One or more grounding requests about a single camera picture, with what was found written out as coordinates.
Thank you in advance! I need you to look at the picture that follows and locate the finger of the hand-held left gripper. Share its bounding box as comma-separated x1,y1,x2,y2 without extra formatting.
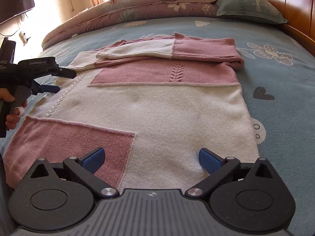
50,66,77,79
32,84,61,95

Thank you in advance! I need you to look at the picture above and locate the pink and white sweater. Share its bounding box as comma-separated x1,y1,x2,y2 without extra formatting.
2,32,260,190

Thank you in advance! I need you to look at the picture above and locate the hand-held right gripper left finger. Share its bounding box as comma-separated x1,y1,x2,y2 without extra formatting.
30,147,119,199

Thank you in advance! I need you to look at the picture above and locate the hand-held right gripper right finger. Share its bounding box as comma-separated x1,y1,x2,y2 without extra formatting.
185,149,275,199

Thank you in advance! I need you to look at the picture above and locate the black television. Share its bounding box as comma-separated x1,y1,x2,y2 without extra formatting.
0,0,35,25

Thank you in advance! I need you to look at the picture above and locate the green printed pillow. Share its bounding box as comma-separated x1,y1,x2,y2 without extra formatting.
216,0,288,25

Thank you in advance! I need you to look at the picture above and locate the person's left hand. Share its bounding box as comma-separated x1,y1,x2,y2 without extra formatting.
0,88,26,131

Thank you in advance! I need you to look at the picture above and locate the wooden headboard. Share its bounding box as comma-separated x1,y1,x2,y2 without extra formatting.
245,0,315,62

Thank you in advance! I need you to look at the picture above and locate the black television cable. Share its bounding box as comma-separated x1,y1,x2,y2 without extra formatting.
0,27,20,37

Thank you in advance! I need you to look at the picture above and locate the pink floral quilt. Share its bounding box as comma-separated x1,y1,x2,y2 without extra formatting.
41,0,246,50

